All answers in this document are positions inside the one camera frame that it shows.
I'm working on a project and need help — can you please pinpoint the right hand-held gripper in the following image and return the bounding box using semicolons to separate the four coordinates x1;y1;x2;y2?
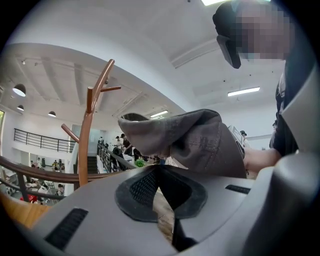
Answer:
227;124;247;161

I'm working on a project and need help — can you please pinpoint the person's right forearm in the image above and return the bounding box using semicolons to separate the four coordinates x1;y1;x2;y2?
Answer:
243;147;285;180

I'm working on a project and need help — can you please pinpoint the wooden table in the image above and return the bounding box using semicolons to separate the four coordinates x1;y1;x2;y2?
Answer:
0;193;52;230

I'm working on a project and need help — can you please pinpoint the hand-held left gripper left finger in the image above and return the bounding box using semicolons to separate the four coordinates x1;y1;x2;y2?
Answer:
26;166;178;256

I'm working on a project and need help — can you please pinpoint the black balcony railing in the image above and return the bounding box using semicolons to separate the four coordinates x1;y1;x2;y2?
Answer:
13;128;76;154

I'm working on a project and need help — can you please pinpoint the black head-worn camera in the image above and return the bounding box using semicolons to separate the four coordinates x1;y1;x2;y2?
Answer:
216;34;242;70

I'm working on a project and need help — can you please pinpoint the grey baseball cap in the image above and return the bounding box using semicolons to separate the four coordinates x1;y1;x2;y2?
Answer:
117;108;248;180

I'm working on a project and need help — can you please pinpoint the person's head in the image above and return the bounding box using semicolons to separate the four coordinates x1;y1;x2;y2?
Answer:
234;2;296;61

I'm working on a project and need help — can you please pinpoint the railing with wooden handrail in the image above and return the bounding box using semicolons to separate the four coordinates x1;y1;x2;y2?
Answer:
0;141;138;203

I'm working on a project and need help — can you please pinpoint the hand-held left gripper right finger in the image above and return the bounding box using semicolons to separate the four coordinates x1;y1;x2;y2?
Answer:
159;166;256;253

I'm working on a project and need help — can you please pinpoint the dark staircase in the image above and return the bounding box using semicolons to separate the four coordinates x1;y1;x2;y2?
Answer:
86;154;99;174

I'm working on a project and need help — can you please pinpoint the wooden pole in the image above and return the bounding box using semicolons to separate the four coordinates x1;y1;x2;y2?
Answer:
60;59;122;187

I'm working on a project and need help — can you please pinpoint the person's black sweater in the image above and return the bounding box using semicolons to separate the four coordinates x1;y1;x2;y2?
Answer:
268;47;317;158

